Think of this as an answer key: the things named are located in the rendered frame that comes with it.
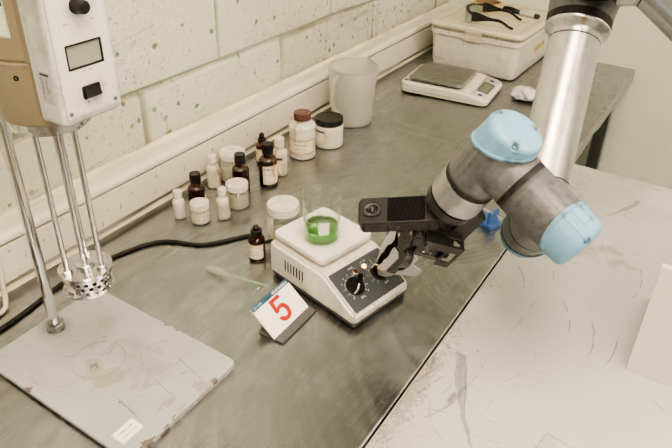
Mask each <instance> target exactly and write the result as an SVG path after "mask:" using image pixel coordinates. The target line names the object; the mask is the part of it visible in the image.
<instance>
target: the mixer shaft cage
mask: <svg viewBox="0 0 672 448"><path fill-rule="evenodd" d="M71 135H72V140H73V145H74V150H75V154H76V159H77V164H78V169H79V174H80V179H81V183H82V188H83V193H84V198H85V203H86V208H87V212H88V217H89V222H90V227H91V232H92V237H93V241H94V246H95V250H87V246H86V241H85V237H84V232H83V227H82V223H81V218H80V213H79V209H78V204H77V199H76V195H75V190H74V185H73V181H72V176H71V171H70V167H69V162H68V157H67V153H66V148H65V143H64V139H63V135H59V136H52V138H53V143H54V147H55V152H56V154H57V157H58V161H59V166H60V170H61V175H62V179H63V184H64V188H65V193H66V197H67V202H68V206H69V211H70V215H71V220H72V224H73V229H74V233H75V238H76V242H77V246H78V251H79V252H78V253H75V254H73V255H71V256H69V257H67V256H66V252H65V247H64V243H63V239H62V235H61V230H60V226H59V222H58V218H57V213H56V209H55V205H54V201H53V196H52V192H51V188H50V184H49V180H48V175H47V171H46V167H45V163H44V158H43V154H42V150H41V146H40V141H39V137H34V136H31V137H32V141H33V145H34V149H35V153H36V157H37V162H38V166H39V170H40V174H41V178H42V182H43V186H44V191H45V195H46V199H47V203H48V207H49V211H50V215H51V219H52V224H53V228H54V232H55V236H56V240H57V244H58V248H59V253H60V257H61V261H62V262H61V263H60V264H59V266H58V269H57V273H58V277H59V279H60V280H61V281H62V282H63V284H64V287H63V291H64V294H65V295H66V296H67V297H69V298H71V299H74V300H80V301H84V300H91V299H95V298H98V297H100V296H102V295H104V294H106V293H107V292H108V291H110V290H111V289H112V287H113V286H114V283H115V279H114V276H113V275H112V269H113V261H112V258H111V256H110V255H108V254H107V253H105V252H102V251H101V247H100V242H99V237H98V232H97V227H96V222H95V217H94V212H93V207H92V202H91V197H90V192H89V187H88V182H87V177H86V172H85V167H84V162H83V157H82V152H81V147H80V142H79V137H78V132H77V130H76V131H74V132H71ZM103 287H104V289H103ZM102 289H103V290H102ZM76 290H77V291H76ZM96 291H98V292H97V293H95V292H96ZM79 294H81V295H82V296H81V295H79ZM89 294H90V295H89Z"/></svg>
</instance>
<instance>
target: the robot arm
mask: <svg viewBox="0 0 672 448"><path fill-rule="evenodd" d="M622 6H635V7H637V8H639V9H640V10H641V11H642V12H643V13H644V14H645V15H646V16H647V17H648V18H649V19H650V20H651V21H652V22H653V23H654V24H655V26H656V27H657V28H658V29H659V30H660V31H661V32H662V33H663V34H664V35H665V36H666V37H667V38H668V39H669V40H670V41H671V42H672V0H549V6H548V12H547V17H546V21H545V25H544V30H545V32H546V34H547V35H548V36H549V38H548V42H547V47H546V51H545V55H544V59H543V63H542V67H541V72H540V76H539V80H538V84H537V88H536V92H535V97H534V101H533V105H532V109H531V113H530V117H529V119H528V118H527V117H526V116H524V115H522V114H521V113H519V112H516V111H513V110H507V109H503V110H498V111H494V112H493V113H491V114H490V116H489V117H488V118H487V119H486V120H485V121H484V122H483V123H482V124H481V125H480V126H479V127H478V128H476V129H475V130H474V131H473V132H472V133H471V135H470V138H469V139H468V140H467V141H466V142H465V144H464V145H463V146H462V147H461V148H460V150H459V151H458V152H457V153H456V154H455V156H454V157H453V158H452V159H451V161H450V162H449V163H448V164H447V165H446V167H445V168H444V169H443V170H442V171H441V173H440V174H439V175H438V176H437V177H436V179H435V180H434V181H433V184H432V185H431V186H430V187H429V189H428V191H427V195H421V196H401V197H381V198H363V199H361V200H360V202H359V207H358V223H359V226H360V229H361V231H362V232H364V233H368V232H387V233H386V237H385V239H384V241H383V243H382V246H381V249H380V252H379V254H378V257H377V262H378V263H380V265H378V266H377V270H378V275H380V276H384V277H388V276H391V275H405V276H417V275H419V274H420V273H421V269H420V268H419V267H417V266H416V265H415V264H414V263H415V262H416V261H417V260H418V256H422V257H423V258H427V259H431V260H436V261H435V262H434V263H433V264H434V265H437V266H441V267H445V268H447V267H448V266H449V265H450V264H451V263H452V262H454V261H455V260H456V259H457V258H458V257H459V256H460V255H461V254H462V253H463V252H464V251H465V249H464V240H465V239H466V238H467V237H468V236H469V235H470V234H471V233H472V232H473V231H474V230H475V229H476V228H477V227H478V226H479V225H480V224H481V223H482V222H483V221H484V220H485V219H486V218H485V213H484V212H483V208H484V207H485V206H486V205H487V204H488V203H489V202H490V201H491V200H492V199H493V200H494V201H495V202H496V204H497V205H498V206H499V207H500V208H501V209H502V210H503V211H504V212H505V213H506V215H505V217H504V218H503V220H502V222H501V226H500V237H501V241H502V243H503V245H504V247H505V248H506V249H507V250H508V251H509V252H510V253H512V254H513V255H515V256H517V257H519V258H536V257H540V256H542V255H546V256H548V257H549V258H550V259H551V260H552V261H553V262H554V263H555V264H558V265H562V264H565V263H567V262H568V261H570V260H571V259H573V258H574V257H575V256H576V255H578V254H579V253H580V252H581V251H582V250H584V249H585V248H586V247H587V246H588V245H589V244H590V243H591V242H593V241H594V240H595V239H596V238H597V237H598V235H599V234H600V233H601V231H602V224H601V222H600V221H599V220H598V219H597V218H596V217H595V216H594V214H593V213H592V212H591V211H590V210H589V208H588V206H587V205H586V204H585V203H584V202H581V201H580V200H579V199H578V198H577V197H576V196H575V195H574V194H573V193H572V192H571V191H570V190H569V189H568V188H569V184H570V179H571V175H572V171H573V166H574V162H575V157H576V153H577V148H578V144H579V140H580V135H581V131H582V126H583V122H584V117H585V113H586V109H587V104H588V100H589V95H590V91H591V86H592V82H593V78H594V73H595V69H596V64H597V60H598V55H599V51H600V47H601V44H602V43H604V42H605V41H607V40H608V39H609V37H610V35H611V31H612V26H613V23H614V19H615V17H616V15H617V12H618V10H619V8H620V7H622ZM454 241H456V242H457V244H460V247H457V246H454ZM449 253H451V254H455V256H454V257H453V258H452V259H451V260H450V261H449V262H446V261H442V260H441V259H442V258H447V257H448V256H449ZM417 255H418V256H417Z"/></svg>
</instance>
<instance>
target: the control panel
mask: <svg viewBox="0 0 672 448"><path fill-rule="evenodd" d="M379 252H380V249H379V248H378V247H377V248H375V249H373V250H372V251H370V252H368V253H367V254H365V255H363V256H362V257H360V258H358V259H356V260H355V261H353V262H351V263H350V264H348V265H346V266H345V267H343V268H341V269H340V270H338V271H336V272H334V273H333V274H331V275H329V276H328V277H329V279H330V280H331V282H332V283H333V284H334V286H335V287H336V288H337V290H338V291H339V292H340V294H341V295H342V296H343V298H344V299H345V300H346V302H347V303H348V304H349V306H350V307H351V308H352V309H353V311H354V312H355V313H358V312H360V311H361V310H363V309H364V308H366V307H367V306H369V305H370V304H372V303H373V302H375V301H376V300H378V299H379V298H381V297H382V296H384V295H385V294H387V293H388V292H390V291H391V290H393V289H394V288H396V287H397V286H399V285H400V284H402V283H403V282H404V279H403V278H402V277H401V276H400V275H391V276H388V277H387V278H386V279H385V280H377V279H375V278H374V277H373V276H372V274H371V272H370V267H371V265H372V264H373V263H375V262H377V257H378V254H379ZM362 264H366V268H363V267H362ZM354 269H357V270H358V273H357V274H356V273H354V272H353V270H354ZM359 273H362V274H363V280H362V281H363V282H364V284H365V291H364V293H363V294H361V295H359V296H355V295H353V294H351V293H350V292H349V291H348V290H347V288H346V281H347V280H348V279H349V278H350V277H356V276H357V275H358V274H359Z"/></svg>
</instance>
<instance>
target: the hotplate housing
mask: <svg viewBox="0 0 672 448"><path fill-rule="evenodd" d="M377 247H378V248H379V249H380V247H379V246H378V245H377V244H376V243H374V242H373V241H371V240H370V239H369V240H367V241H366V242H364V243H362V244H360V245H359V246H357V247H355V248H353V249H352V250H350V251H348V252H346V253H345V254H343V255H341V256H339V257H338V258H336V259H334V260H332V261H331V262H329V263H327V264H324V265H320V264H317V263H316V262H314V261H313V260H311V259H309V258H308V257H306V256H305V255H303V254H301V253H300V252H298V251H297V250H295V249H294V248H292V247H290V246H289V245H287V244H286V243H284V242H283V241H281V240H279V239H278V238H277V239H275V240H273V241H271V266H272V269H273V273H274V274H276V275H277V276H279V277H280V278H282V279H283V280H284V279H286V280H287V281H288V282H289V283H290V285H292V286H293V287H295V288H296V289H298V290H299V291H301V292H302V293H303V294H305V295H306V296H308V297H309V298H311V299H312V300H314V301H315V302H317V303H318V304H319V305H321V306H322V307H324V308H325V309H327V310H328V311H330V312H331V313H333V314H334V315H335V316H337V317H338V318H340V319H341V320H343V321H344V322H346V323H347V324H349V325H350V326H351V327H353V328H354V327H356V326H357V325H359V324H360V323H362V322H363V321H365V320H366V319H368V318H369V317H371V316H372V315H373V314H375V313H376V312H378V311H379V310H381V309H382V308H384V307H385V306H387V305H388V304H390V303H391V302H392V301H394V300H395V299H397V298H398V297H400V296H401V295H403V294H404V293H405V290H406V289H407V284H406V283H407V281H406V280H405V279H404V277H403V276H402V275H400V276H401V277H402V278H403V279H404V282H403V283H402V284H400V285H399V286H397V287H396V288H394V289H393V290H391V291H390V292H388V293H387V294H385V295H384V296H382V297H381V298H379V299H378V300H376V301H375V302H373V303H372V304H370V305H369V306H367V307H366V308H364V309H363V310H361V311H360V312H358V313H355V312H354V311H353V309H352V308H351V307H350V306H349V304H348V303H347V302H346V300H345V299H344V298H343V296H342V295H341V294H340V292H339V291H338V290H337V288H336V287H335V286H334V284H333V283H332V282H331V280H330V279H329V277H328V276H329V275H331V274H333V273H334V272H336V271H338V270H340V269H341V268H343V267H345V266H346V265H348V264H350V263H351V262H353V261H355V260H356V259H358V258H360V257H362V256H363V255H365V254H367V253H368V252H370V251H372V250H373V249H375V248H377Z"/></svg>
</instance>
